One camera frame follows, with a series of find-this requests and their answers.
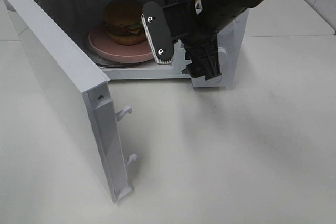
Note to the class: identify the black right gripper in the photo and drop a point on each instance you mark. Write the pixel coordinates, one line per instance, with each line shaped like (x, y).
(196, 23)

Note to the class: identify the pink round plate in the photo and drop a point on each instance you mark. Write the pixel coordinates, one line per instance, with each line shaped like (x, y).
(102, 44)

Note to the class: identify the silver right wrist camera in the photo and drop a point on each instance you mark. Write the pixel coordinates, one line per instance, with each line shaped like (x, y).
(157, 33)

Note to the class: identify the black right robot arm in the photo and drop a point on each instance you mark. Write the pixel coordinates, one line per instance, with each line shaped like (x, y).
(231, 9)

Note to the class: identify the burger with lettuce and cheese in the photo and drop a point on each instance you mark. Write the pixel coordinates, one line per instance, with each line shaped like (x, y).
(123, 22)

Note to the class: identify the white microwave door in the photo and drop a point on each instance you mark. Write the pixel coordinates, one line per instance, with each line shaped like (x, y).
(78, 91)

